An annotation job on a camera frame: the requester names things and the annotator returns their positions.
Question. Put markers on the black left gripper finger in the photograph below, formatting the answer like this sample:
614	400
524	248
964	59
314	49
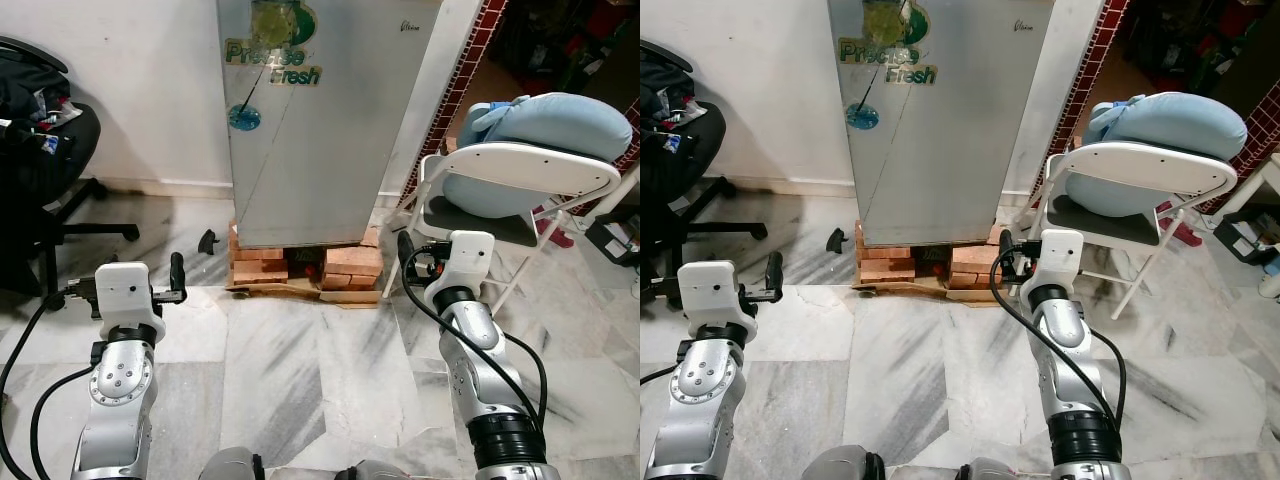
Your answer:
775	275
179	275

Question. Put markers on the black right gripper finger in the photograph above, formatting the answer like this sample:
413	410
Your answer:
406	248
1005	250

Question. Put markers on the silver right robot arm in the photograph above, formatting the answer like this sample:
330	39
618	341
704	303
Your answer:
480	350
1065	340

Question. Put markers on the silver fridge door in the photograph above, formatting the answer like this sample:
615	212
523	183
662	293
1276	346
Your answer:
300	190
920	190

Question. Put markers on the silver fridge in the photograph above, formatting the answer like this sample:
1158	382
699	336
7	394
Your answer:
940	150
330	150

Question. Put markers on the red brick stack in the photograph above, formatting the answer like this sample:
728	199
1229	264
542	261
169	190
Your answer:
975	262
350	262
258	262
885	262

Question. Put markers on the small black floor object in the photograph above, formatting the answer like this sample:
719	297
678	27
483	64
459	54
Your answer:
208	243
836	241

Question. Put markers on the black office chair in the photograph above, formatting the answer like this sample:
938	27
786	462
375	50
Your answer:
730	231
90	230

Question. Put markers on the red slipper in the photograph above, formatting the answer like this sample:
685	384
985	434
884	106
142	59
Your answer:
1190	235
558	238

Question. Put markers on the white folding chair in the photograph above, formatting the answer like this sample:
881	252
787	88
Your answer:
1140	165
520	165

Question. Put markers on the black box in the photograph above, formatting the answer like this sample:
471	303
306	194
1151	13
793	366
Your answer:
610	240
1245	240

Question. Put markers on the blue round sticker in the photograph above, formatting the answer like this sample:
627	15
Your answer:
862	116
244	117

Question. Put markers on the light blue pillow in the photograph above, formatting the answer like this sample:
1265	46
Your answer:
550	125
1170	125

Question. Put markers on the grey robot left leg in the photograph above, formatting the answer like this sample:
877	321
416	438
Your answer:
230	465
840	465

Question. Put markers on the grey robot leg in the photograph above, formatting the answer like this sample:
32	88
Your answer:
985	470
230	465
370	470
840	465

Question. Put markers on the black bag pile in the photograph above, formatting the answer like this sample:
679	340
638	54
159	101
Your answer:
25	100
665	100

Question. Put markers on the grey robot right leg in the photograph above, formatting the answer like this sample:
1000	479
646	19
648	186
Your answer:
370	470
985	470

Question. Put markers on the green Precise Fresh sticker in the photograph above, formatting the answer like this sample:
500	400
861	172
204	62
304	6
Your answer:
270	55
885	55

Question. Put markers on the white side table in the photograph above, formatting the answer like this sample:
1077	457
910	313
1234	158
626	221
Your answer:
1250	180

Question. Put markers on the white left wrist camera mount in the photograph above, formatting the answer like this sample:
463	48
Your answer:
712	290
128	290

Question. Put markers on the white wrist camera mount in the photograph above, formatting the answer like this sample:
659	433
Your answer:
712	290
128	290
468	258
1062	255

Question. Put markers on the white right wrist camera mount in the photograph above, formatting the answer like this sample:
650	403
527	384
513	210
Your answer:
1062	255
468	258

